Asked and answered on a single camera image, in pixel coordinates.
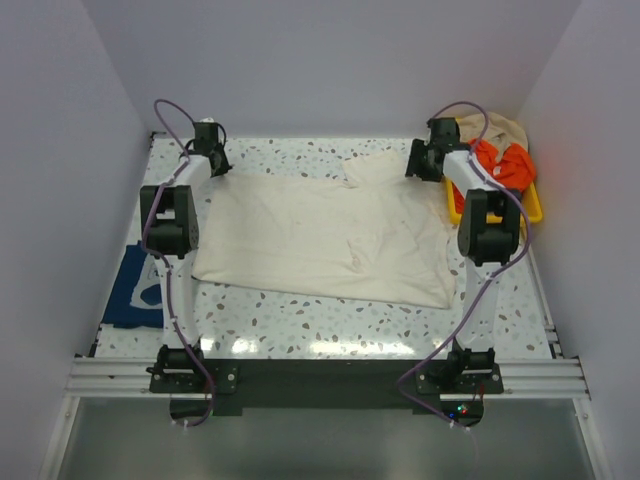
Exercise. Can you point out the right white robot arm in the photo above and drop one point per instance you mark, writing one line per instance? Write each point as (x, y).
(488, 233)

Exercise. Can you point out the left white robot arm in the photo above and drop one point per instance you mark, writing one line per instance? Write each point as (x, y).
(170, 229)

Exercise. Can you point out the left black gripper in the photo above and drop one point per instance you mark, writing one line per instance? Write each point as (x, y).
(220, 161)

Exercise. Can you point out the folded blue white t shirt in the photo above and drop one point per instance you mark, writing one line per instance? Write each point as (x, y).
(135, 299)

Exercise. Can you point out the yellow plastic bin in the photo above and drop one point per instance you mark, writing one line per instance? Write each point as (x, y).
(455, 203)

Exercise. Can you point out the cream t shirt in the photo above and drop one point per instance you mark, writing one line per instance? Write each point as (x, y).
(374, 235)

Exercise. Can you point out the aluminium rail frame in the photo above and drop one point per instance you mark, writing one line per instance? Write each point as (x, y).
(107, 424)

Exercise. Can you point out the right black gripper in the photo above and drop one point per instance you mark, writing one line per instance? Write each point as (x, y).
(420, 163)

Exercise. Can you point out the orange t shirt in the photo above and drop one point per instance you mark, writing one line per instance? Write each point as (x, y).
(516, 169)

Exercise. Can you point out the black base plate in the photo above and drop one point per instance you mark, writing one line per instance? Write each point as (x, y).
(226, 387)

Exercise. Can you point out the beige t shirt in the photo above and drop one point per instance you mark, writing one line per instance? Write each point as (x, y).
(501, 132)

